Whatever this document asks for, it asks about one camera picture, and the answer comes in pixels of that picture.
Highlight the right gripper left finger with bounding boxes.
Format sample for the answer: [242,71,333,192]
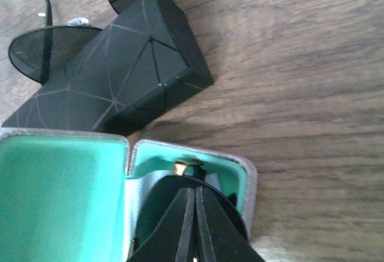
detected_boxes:
[128,188,195,261]

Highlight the light blue cloth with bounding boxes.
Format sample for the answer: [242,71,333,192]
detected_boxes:
[125,170,221,200]

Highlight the black geometric glasses case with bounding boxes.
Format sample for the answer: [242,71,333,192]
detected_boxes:
[4,0,214,135]

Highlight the gold-trimmed black sunglasses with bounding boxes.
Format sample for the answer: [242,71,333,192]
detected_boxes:
[133,162,248,252]

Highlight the round black sunglasses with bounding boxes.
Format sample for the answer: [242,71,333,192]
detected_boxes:
[8,0,134,85]

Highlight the grey glasses case green lining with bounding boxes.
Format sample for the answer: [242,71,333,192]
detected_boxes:
[1,128,257,261]

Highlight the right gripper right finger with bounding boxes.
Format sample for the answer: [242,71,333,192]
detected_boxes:
[195,187,263,262]

